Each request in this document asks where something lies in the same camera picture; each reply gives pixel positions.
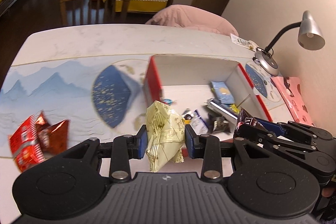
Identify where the light blue snack packet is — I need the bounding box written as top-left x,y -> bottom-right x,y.
211,81 -> 235,105

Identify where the pale gold snack packet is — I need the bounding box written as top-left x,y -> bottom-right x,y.
146,101 -> 185,172

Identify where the black snack packet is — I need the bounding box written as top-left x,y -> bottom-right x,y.
234,108 -> 262,136

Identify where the white blue small packet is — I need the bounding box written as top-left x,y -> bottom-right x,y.
182,109 -> 209,135

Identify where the right hand with ring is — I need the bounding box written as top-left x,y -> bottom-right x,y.
321,184 -> 336,198

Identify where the brown foil snack bag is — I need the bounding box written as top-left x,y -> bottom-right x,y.
35,111 -> 70,155

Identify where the pink patterned bag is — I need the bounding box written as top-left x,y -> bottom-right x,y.
271,76 -> 314,126

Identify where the red white cardboard box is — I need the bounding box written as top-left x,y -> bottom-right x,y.
143,54 -> 273,140

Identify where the white paper label packet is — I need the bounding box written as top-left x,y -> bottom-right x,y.
230,34 -> 258,52

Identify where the blue mountain table mat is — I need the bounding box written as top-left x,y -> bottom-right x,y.
1,55 -> 291,157

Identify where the red snack bag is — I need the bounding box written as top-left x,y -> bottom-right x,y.
9,115 -> 45,172

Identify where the silver desk lamp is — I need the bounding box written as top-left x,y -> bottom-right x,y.
253,10 -> 326,77

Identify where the silver foil packet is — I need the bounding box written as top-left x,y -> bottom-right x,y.
206,98 -> 238,134

